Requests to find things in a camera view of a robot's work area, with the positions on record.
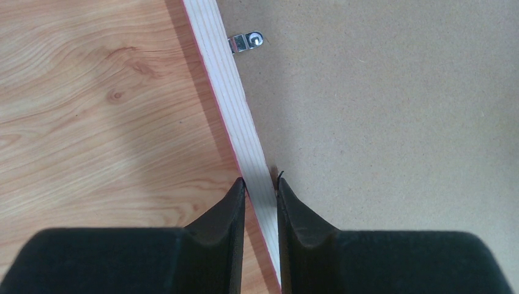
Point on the pink picture frame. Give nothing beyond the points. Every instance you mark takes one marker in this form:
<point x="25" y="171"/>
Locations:
<point x="381" y="115"/>

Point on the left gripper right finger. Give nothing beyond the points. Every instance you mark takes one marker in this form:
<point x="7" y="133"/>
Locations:
<point x="316" y="257"/>

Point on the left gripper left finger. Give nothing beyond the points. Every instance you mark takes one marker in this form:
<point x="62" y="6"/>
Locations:
<point x="203" y="257"/>

